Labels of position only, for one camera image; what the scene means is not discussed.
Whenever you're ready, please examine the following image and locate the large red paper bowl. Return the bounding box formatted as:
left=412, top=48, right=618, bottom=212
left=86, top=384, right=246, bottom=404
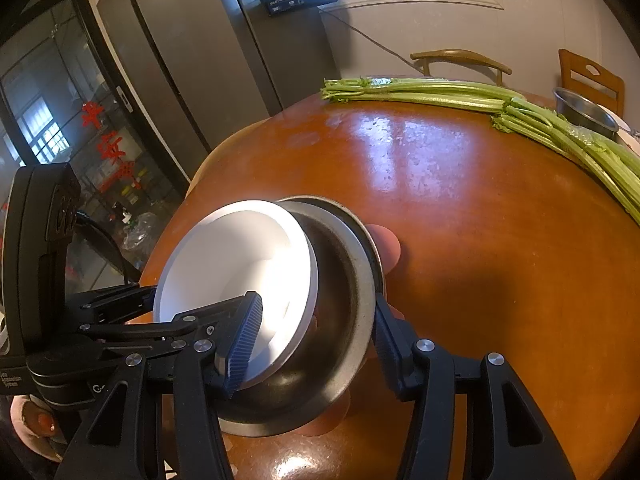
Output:
left=152, top=200, right=321, bottom=392

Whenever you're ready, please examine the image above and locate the person's left hand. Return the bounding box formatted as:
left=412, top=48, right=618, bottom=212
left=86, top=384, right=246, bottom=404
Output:
left=10, top=394, right=68, bottom=461

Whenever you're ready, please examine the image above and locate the thick celery bunch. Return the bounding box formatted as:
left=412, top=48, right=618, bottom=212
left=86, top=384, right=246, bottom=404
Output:
left=491, top=97, right=640, bottom=226

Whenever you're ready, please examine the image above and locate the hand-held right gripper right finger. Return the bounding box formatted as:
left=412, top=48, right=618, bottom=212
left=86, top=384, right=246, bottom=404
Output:
left=372, top=292, right=576, bottom=480

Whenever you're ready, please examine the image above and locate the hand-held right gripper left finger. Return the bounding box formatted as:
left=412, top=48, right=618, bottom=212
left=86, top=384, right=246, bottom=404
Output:
left=54, top=291, right=264, bottom=480

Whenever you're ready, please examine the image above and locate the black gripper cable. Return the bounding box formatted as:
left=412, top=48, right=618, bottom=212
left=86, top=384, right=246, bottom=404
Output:
left=74, top=210, right=143, bottom=283

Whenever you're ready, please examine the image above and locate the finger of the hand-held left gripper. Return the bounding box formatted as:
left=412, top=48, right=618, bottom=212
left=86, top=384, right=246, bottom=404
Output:
left=80, top=284, right=160, bottom=318
left=77, top=296, right=248, bottom=361

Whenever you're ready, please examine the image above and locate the wooden chair with cutout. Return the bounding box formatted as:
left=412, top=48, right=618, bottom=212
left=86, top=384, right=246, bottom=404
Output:
left=558, top=49, right=626, bottom=116

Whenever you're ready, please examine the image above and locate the crumpled clear plastic bottle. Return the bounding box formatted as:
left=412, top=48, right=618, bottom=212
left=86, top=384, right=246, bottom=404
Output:
left=120, top=212, right=161, bottom=253

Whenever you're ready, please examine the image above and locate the grey refrigerator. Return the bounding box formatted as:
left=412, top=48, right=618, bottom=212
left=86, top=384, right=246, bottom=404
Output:
left=97, top=0, right=336, bottom=196

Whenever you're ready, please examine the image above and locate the long celery bunch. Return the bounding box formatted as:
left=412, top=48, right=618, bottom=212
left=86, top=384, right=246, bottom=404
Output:
left=320, top=76, right=526, bottom=113

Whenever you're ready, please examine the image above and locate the white plate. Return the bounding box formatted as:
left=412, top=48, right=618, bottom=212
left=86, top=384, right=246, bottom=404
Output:
left=612, top=112, right=640, bottom=148

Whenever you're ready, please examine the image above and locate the steel bowl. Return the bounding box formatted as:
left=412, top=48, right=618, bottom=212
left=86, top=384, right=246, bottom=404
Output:
left=217, top=194, right=387, bottom=437

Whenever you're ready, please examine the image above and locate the glass door with red decals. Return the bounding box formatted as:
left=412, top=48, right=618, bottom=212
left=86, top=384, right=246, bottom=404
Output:
left=0, top=0, right=186, bottom=281

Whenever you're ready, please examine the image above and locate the curved-back wooden chair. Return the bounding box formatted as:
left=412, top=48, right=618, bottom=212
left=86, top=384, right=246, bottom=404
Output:
left=410, top=49, right=513, bottom=87

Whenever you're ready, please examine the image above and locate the black wall cable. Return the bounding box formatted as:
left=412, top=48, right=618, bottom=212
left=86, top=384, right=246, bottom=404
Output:
left=320, top=7, right=421, bottom=73

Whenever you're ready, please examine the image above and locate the small dark metal bowl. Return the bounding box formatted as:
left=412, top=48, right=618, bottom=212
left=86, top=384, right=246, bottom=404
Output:
left=552, top=86, right=621, bottom=141

